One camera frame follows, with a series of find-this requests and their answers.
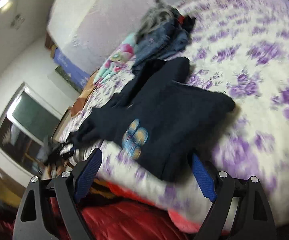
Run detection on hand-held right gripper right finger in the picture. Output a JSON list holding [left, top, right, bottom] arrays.
[[191, 153, 278, 240]]

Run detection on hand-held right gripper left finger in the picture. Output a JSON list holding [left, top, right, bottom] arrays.
[[13, 148, 103, 240]]

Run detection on navy sweater red BEAR text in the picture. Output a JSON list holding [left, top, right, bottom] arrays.
[[71, 57, 236, 182]]

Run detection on tiger print blanket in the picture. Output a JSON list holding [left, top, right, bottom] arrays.
[[41, 136, 115, 195]]

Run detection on red blanket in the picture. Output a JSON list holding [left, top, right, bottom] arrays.
[[48, 184, 202, 240]]

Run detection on window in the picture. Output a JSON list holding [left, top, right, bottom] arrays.
[[0, 82, 71, 176]]

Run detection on blue printed board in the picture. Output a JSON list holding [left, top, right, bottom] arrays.
[[52, 47, 91, 93]]

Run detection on colourful folded blanket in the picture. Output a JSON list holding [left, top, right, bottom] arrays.
[[93, 33, 136, 87]]

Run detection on folded blue jeans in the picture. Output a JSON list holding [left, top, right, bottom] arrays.
[[132, 9, 192, 68]]

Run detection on dark folded garment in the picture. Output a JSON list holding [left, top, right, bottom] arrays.
[[177, 12, 197, 33]]

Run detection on white lace covered bedding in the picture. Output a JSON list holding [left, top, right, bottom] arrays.
[[46, 0, 205, 74]]

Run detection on grey fleece garment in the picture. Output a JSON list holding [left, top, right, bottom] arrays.
[[136, 0, 177, 42]]

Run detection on wall fixture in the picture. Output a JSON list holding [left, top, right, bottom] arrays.
[[11, 14, 25, 29]]

